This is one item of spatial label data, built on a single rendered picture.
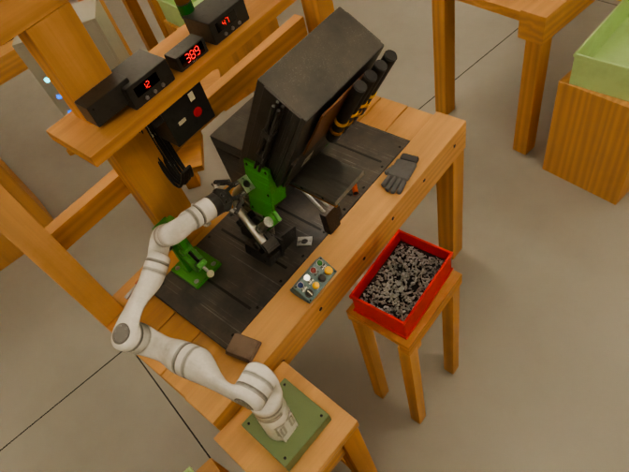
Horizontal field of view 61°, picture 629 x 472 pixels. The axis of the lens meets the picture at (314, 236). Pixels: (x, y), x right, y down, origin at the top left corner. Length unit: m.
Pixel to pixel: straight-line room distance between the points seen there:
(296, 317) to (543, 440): 1.25
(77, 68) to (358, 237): 1.04
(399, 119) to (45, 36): 1.40
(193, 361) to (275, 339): 0.40
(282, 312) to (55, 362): 1.83
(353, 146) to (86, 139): 1.07
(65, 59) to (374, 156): 1.17
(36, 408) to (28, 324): 0.58
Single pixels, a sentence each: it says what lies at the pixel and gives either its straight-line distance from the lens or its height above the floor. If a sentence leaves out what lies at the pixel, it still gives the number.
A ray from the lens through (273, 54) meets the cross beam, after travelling 2.27.
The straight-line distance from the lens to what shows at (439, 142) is 2.20.
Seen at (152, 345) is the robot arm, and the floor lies 1.15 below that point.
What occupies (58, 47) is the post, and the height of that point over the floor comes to 1.77.
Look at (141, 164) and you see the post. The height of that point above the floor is 1.32.
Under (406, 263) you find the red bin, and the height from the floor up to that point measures 0.88.
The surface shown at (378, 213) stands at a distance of 1.98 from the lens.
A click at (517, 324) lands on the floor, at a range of 2.75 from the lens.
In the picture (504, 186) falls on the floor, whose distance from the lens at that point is 3.25.
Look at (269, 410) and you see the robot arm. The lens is 1.47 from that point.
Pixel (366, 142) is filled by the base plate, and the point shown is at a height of 0.90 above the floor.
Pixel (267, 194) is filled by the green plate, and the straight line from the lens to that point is 1.77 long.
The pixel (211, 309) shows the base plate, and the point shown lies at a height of 0.90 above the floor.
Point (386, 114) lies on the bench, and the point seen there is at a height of 0.88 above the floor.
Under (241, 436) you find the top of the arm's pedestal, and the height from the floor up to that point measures 0.85.
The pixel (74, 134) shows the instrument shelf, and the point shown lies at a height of 1.54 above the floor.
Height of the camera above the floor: 2.43
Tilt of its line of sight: 51 degrees down
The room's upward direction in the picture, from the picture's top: 19 degrees counter-clockwise
